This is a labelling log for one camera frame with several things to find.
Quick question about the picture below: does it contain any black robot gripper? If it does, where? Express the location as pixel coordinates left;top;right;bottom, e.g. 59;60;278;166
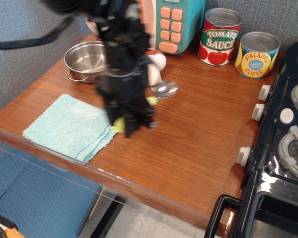
95;69;155;138

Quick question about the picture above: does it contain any spoon with yellow-green handle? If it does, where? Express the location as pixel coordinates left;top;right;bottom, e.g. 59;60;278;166
110;80;178;133

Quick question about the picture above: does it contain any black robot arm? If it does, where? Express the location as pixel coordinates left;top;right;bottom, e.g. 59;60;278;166
44;0;155;137

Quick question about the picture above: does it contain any light blue folded cloth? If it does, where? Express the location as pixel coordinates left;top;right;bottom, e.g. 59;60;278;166
22;94;116;163

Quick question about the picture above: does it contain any plush mushroom toy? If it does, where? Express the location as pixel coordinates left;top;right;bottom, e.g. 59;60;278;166
146;50;167;92

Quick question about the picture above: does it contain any small steel pot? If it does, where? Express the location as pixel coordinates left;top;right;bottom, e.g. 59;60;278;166
64;41;106;84

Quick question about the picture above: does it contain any teal toy microwave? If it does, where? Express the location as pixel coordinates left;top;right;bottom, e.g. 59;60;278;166
85;0;206;55

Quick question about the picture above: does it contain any tomato sauce can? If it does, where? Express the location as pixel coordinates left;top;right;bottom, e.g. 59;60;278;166
198;8;242;66

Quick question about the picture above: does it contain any pineapple slices can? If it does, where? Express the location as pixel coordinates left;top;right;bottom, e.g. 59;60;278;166
235;31;281;79

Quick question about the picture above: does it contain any orange object at corner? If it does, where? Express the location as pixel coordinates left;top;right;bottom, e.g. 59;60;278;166
0;215;25;238

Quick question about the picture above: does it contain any black toy stove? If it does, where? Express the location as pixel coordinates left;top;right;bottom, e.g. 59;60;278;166
205;42;298;238

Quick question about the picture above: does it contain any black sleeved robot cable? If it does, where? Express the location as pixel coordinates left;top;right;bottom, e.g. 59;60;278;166
0;16;75;50

